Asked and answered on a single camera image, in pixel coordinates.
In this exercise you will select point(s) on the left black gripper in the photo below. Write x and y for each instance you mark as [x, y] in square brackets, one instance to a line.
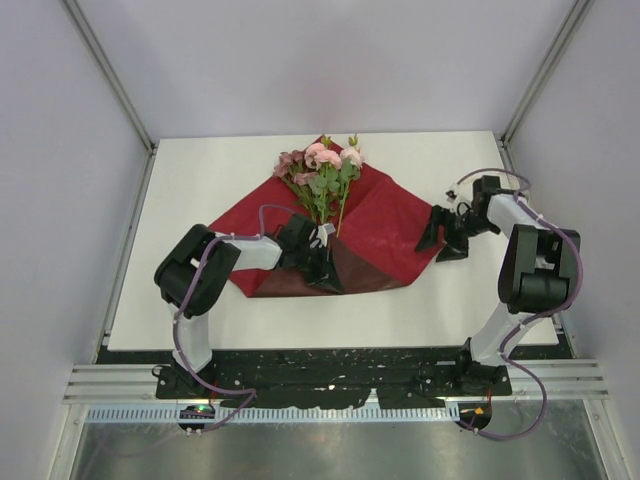
[325, 274]

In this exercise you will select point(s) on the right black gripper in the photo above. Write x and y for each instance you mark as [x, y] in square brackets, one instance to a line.
[454, 249]

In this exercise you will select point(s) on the red wrapping paper sheet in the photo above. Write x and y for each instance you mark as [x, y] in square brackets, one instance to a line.
[375, 249]

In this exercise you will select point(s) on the dusty pink flower stem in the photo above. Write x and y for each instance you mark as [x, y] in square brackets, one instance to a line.
[291, 169]

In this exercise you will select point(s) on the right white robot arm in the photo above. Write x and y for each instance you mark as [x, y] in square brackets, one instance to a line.
[540, 276]

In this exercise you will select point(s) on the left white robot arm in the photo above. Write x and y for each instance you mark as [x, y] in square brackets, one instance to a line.
[193, 275]

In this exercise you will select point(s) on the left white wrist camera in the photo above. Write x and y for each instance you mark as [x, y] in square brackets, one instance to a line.
[324, 231]

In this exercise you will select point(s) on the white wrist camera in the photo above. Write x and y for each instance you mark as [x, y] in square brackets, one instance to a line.
[324, 231]
[454, 195]

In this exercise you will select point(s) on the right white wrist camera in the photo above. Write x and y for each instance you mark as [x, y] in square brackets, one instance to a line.
[454, 195]

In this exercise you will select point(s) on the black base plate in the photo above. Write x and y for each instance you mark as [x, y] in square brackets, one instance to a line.
[323, 378]

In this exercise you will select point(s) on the white slotted cable duct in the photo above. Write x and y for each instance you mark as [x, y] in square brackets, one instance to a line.
[185, 414]

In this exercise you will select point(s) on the aluminium frame rail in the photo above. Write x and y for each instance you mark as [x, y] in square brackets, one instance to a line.
[130, 383]

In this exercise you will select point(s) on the right aluminium corner post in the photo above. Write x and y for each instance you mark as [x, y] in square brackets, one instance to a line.
[568, 28]

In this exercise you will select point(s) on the aluminium corner post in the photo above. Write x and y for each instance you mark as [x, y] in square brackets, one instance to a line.
[568, 28]
[104, 65]

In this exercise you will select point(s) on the left aluminium corner post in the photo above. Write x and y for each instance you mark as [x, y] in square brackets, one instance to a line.
[104, 65]

